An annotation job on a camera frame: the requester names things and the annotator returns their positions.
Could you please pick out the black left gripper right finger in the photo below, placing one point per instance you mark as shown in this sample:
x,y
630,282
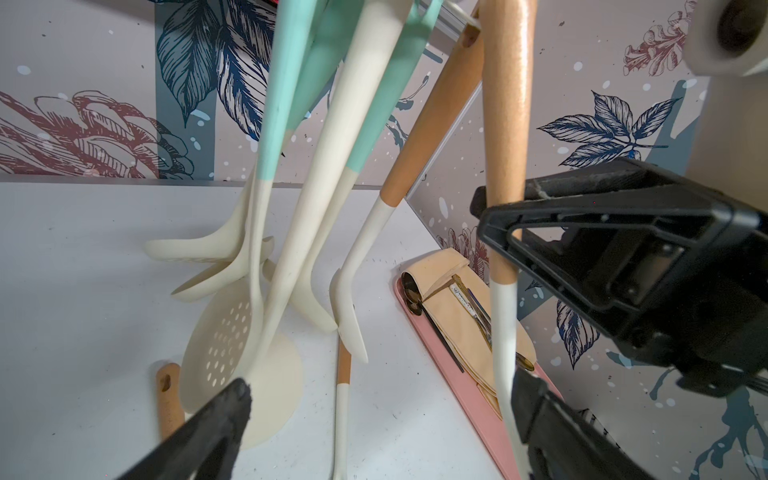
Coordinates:
x,y
561,444

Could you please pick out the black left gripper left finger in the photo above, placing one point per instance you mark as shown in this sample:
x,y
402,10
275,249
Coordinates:
x,y
206,446

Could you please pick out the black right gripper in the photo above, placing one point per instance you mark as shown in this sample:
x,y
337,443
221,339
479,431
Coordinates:
x,y
675,273

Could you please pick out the cream utensil rack stand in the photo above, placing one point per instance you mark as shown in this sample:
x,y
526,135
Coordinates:
x,y
269,363

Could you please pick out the cream skimmer round head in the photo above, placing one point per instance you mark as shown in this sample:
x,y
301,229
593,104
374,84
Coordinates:
x,y
457,82

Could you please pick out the pink tray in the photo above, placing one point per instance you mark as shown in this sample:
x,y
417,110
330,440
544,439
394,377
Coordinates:
x,y
487,424

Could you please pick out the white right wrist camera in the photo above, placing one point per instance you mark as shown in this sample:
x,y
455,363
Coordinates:
x,y
727,38

